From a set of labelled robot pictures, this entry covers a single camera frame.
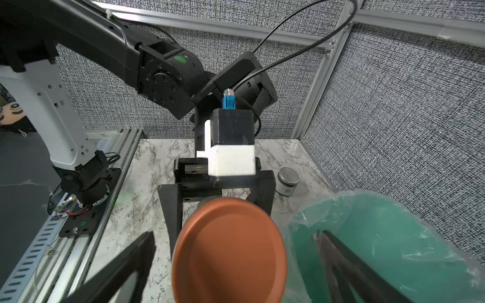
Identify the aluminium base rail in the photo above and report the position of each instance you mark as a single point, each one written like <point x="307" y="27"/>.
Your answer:
<point x="56" y="262"/>

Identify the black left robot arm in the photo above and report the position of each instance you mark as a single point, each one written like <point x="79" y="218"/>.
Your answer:
<point x="158" y="69"/>

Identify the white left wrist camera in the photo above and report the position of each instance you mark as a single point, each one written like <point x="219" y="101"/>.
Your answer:
<point x="229" y="142"/>

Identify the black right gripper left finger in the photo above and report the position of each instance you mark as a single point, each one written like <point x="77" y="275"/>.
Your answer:
<point x="124" y="278"/>

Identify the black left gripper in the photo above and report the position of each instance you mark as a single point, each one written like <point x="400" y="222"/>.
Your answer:
<point x="193" y="183"/>

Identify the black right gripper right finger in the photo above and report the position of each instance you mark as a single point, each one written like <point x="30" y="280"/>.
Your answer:
<point x="347" y="276"/>

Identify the orange-lidded peanut jar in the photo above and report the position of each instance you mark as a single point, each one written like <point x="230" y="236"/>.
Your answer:
<point x="210" y="199"/>

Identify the green plastic trash bin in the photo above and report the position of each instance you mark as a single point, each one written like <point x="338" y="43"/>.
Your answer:
<point x="379" y="257"/>

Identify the small silver-lidded tin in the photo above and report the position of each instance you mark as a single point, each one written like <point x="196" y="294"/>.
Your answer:
<point x="287" y="181"/>

